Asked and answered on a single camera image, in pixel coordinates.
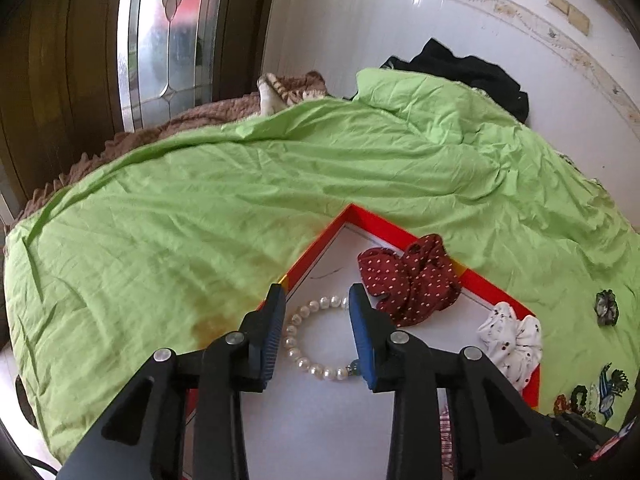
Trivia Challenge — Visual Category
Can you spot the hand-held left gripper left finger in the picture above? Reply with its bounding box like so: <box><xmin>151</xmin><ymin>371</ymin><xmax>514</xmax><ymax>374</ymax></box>
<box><xmin>57</xmin><ymin>284</ymin><xmax>288</xmax><ymax>480</ymax></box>

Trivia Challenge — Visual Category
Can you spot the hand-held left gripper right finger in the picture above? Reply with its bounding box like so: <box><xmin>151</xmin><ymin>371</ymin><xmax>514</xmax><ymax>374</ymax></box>
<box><xmin>348</xmin><ymin>284</ymin><xmax>583</xmax><ymax>480</ymax></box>

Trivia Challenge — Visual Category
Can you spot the white pearl bracelet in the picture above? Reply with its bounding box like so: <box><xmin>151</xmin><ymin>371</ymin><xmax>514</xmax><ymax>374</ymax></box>
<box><xmin>283</xmin><ymin>296</ymin><xmax>362</xmax><ymax>382</ymax></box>

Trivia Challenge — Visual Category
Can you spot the red-framed white tray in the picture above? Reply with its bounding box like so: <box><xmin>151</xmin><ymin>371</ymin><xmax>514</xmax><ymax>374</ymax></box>
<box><xmin>181</xmin><ymin>203</ymin><xmax>542</xmax><ymax>480</ymax></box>

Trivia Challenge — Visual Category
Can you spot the maroon polka dot scrunchie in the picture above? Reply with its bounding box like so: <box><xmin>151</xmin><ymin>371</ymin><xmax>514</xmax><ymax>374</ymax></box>
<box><xmin>357</xmin><ymin>234</ymin><xmax>463</xmax><ymax>328</ymax></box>

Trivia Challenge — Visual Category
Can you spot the white dotted scrunchie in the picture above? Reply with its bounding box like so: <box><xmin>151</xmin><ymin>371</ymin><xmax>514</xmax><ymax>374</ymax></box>
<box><xmin>476</xmin><ymin>302</ymin><xmax>543</xmax><ymax>395</ymax></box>

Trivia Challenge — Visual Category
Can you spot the dark patterned scrunchie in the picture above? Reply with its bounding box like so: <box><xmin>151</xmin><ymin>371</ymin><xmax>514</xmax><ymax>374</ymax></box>
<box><xmin>593</xmin><ymin>289</ymin><xmax>620</xmax><ymax>329</ymax></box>

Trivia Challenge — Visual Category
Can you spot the green blanket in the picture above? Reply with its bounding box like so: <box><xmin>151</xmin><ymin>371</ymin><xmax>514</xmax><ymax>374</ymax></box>
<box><xmin>4</xmin><ymin>66</ymin><xmax>640</xmax><ymax>463</ymax></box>

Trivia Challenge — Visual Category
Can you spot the brown fleece blanket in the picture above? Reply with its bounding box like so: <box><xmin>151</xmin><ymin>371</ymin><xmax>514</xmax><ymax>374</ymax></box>
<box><xmin>12</xmin><ymin>94</ymin><xmax>281</xmax><ymax>223</ymax></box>

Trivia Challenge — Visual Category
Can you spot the striped brown plush cloth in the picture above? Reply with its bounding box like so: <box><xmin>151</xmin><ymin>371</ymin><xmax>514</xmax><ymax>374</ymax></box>
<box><xmin>256</xmin><ymin>71</ymin><xmax>329</xmax><ymax>114</ymax></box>

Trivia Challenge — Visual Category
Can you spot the black cloth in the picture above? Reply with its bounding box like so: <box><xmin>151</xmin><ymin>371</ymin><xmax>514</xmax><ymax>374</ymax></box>
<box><xmin>380</xmin><ymin>37</ymin><xmax>530</xmax><ymax>123</ymax></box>

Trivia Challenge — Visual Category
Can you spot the wooden door with glass pane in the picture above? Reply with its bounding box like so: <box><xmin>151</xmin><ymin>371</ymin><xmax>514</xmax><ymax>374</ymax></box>
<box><xmin>0</xmin><ymin>0</ymin><xmax>281</xmax><ymax>223</ymax></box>

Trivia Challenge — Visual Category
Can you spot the tan wall plate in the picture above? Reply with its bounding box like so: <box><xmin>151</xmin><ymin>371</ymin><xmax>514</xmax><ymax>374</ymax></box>
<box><xmin>547</xmin><ymin>0</ymin><xmax>592</xmax><ymax>37</ymax></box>

